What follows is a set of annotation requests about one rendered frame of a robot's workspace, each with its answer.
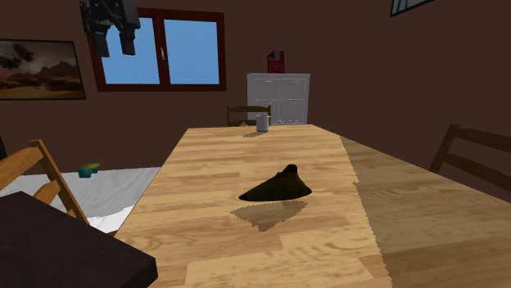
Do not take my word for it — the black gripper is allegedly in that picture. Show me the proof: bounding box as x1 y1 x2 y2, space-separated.
79 0 142 58

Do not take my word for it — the red-framed window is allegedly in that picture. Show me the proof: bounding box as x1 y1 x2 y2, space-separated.
86 7 228 93

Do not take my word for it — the teal and yellow toy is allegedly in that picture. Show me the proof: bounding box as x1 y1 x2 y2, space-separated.
77 162 102 179

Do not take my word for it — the light wooden chair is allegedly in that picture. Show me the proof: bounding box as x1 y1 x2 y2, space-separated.
0 138 119 237

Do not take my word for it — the dark wooden chair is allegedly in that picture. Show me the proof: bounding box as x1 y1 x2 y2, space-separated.
428 123 511 195
226 105 273 128

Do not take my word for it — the grey cup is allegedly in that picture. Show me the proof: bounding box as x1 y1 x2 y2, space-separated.
255 114 272 133

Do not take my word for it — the wooden table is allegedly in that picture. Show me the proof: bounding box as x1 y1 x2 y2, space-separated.
115 124 511 288

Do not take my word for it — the white cabinet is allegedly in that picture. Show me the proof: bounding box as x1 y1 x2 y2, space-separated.
246 50 311 126

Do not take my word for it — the dark brown cone-shaped object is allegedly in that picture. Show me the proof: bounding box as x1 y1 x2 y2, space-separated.
237 164 313 202

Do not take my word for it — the desert landscape wall picture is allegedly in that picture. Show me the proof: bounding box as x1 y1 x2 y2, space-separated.
0 38 87 101

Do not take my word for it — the black-framed wall picture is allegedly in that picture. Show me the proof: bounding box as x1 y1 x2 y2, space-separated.
389 0 436 18

